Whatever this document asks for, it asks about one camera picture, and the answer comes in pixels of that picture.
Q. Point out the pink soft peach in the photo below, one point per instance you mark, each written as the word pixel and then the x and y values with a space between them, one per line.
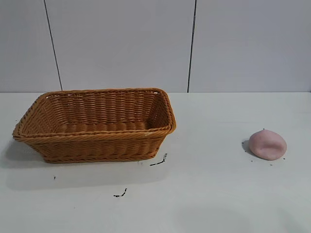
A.
pixel 264 145

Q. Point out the brown woven wicker basket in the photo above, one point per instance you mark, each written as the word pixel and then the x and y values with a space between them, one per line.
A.
pixel 97 145

